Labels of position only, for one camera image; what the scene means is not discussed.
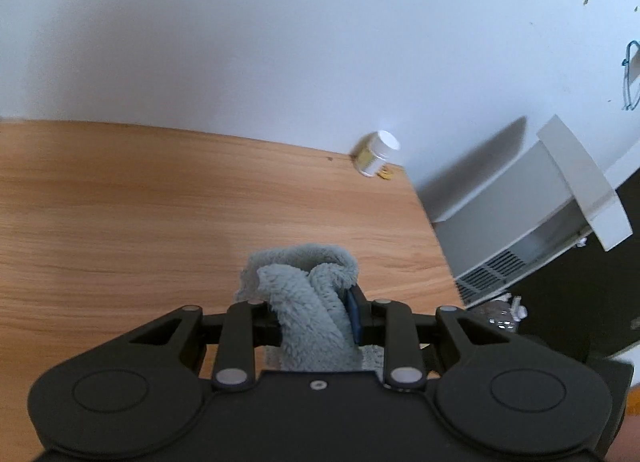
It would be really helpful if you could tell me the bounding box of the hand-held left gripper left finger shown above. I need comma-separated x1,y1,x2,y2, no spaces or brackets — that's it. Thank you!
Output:
128,299,282,392

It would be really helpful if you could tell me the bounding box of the clear crumpled plastic wrap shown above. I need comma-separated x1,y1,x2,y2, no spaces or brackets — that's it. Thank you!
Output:
470,294,529,334

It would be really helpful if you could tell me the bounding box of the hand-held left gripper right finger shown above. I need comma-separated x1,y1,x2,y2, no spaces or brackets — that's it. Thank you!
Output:
345,287,507,393

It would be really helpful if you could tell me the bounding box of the white pill bottle yellow label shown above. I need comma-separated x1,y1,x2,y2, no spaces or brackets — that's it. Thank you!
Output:
353,130,401,178

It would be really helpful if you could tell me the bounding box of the grey fluffy cloth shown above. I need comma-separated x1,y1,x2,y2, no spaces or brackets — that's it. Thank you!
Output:
235,243,386,373

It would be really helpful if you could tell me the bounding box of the white wall heater unit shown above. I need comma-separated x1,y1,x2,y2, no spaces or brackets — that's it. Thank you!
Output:
417,114,632,309

